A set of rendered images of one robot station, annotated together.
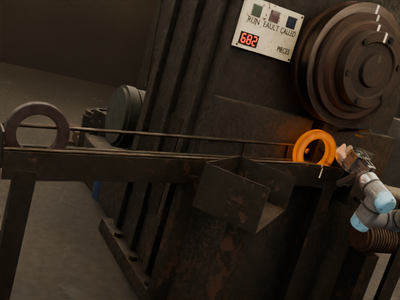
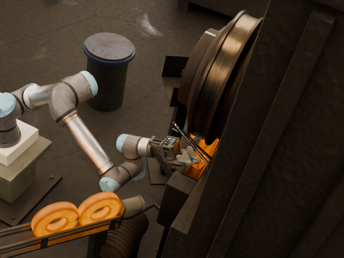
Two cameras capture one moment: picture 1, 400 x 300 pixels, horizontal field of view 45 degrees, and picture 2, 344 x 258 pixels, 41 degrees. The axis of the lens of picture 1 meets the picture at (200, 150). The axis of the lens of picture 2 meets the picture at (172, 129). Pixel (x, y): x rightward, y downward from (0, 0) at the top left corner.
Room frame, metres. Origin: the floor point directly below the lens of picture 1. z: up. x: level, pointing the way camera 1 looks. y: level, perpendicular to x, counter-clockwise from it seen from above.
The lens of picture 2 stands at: (2.79, -1.48, 2.02)
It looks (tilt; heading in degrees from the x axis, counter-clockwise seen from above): 42 degrees down; 137
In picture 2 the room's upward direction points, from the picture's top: 14 degrees clockwise
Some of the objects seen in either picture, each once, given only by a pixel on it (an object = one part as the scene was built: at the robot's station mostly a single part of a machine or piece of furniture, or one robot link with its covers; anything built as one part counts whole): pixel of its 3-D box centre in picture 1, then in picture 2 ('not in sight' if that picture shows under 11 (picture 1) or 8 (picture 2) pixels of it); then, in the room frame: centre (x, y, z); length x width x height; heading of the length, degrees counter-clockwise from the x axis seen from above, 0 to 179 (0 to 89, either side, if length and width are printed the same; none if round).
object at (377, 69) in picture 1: (369, 69); (200, 68); (1.83, -0.52, 1.11); 0.28 x 0.06 x 0.28; 120
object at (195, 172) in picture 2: not in sight; (196, 171); (1.93, -0.48, 0.66); 0.19 x 0.07 x 0.01; 120
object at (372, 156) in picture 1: (352, 175); (177, 203); (2.05, -0.66, 0.68); 0.11 x 0.08 x 0.24; 30
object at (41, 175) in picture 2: not in sight; (7, 169); (1.17, -1.02, 0.13); 0.40 x 0.40 x 0.26; 31
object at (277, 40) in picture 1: (268, 30); not in sight; (1.84, -0.12, 1.15); 0.26 x 0.02 x 0.18; 120
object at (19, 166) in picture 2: not in sight; (5, 149); (1.17, -1.02, 0.28); 0.32 x 0.32 x 0.04; 31
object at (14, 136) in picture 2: not in sight; (4, 129); (1.17, -1.02, 0.41); 0.15 x 0.15 x 0.10
